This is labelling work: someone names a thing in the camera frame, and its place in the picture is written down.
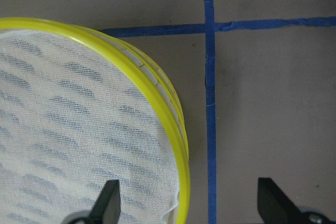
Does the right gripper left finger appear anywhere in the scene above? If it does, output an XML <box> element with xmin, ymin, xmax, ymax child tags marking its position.
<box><xmin>68</xmin><ymin>180</ymin><xmax>120</xmax><ymax>223</ymax></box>

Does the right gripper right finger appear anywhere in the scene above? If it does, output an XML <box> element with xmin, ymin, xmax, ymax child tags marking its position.
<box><xmin>257</xmin><ymin>177</ymin><xmax>333</xmax><ymax>224</ymax></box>

